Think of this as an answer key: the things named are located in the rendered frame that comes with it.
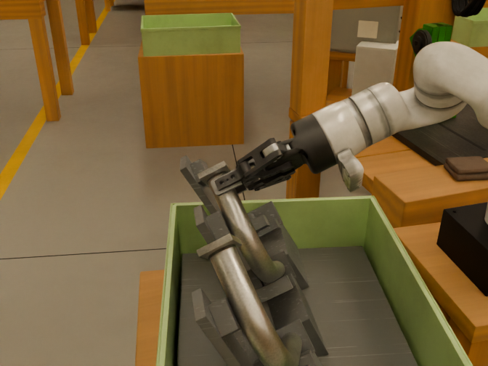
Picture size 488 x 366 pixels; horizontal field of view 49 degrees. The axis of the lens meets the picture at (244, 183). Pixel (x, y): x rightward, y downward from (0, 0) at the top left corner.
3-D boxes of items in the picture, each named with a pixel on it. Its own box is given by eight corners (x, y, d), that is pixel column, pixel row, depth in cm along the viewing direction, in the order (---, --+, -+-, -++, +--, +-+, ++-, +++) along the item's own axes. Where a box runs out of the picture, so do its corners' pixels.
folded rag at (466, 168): (481, 165, 136) (483, 155, 135) (496, 180, 129) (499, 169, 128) (442, 167, 136) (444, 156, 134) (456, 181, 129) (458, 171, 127)
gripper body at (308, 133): (317, 123, 77) (258, 152, 77) (314, 102, 68) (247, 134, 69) (341, 168, 75) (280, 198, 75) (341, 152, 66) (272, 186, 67)
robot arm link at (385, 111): (353, 126, 78) (343, 87, 70) (451, 78, 77) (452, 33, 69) (375, 162, 73) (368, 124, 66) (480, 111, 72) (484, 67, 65)
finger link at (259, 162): (275, 136, 67) (244, 160, 70) (266, 136, 65) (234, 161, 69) (285, 155, 66) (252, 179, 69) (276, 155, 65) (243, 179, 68)
